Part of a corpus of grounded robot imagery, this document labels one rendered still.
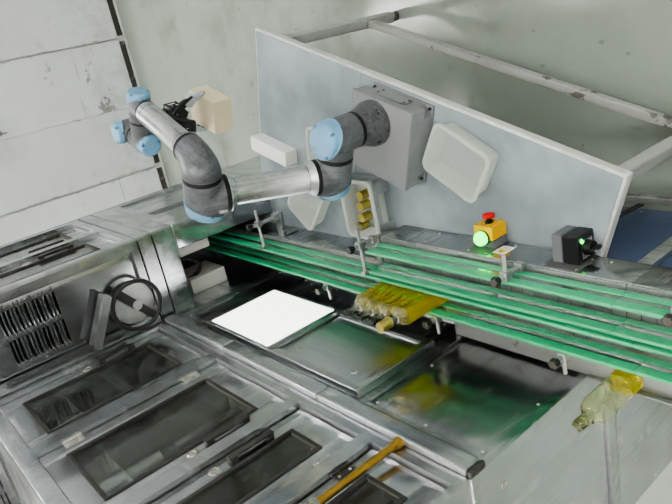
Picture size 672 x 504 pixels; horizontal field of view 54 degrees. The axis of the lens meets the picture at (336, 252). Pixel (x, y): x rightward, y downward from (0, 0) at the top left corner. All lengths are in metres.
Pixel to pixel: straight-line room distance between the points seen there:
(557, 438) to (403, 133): 0.99
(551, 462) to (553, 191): 0.74
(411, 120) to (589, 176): 0.55
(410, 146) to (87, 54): 3.86
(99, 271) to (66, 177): 2.84
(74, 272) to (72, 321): 0.20
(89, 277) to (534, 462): 1.75
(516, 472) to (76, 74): 4.56
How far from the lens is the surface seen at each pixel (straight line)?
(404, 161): 2.11
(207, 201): 1.96
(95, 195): 5.60
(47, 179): 5.47
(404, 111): 2.06
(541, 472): 1.92
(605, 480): 2.26
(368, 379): 1.99
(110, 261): 2.73
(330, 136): 1.99
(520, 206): 2.01
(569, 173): 1.89
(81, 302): 2.73
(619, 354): 1.83
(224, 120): 2.46
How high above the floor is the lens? 2.28
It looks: 34 degrees down
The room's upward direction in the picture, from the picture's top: 116 degrees counter-clockwise
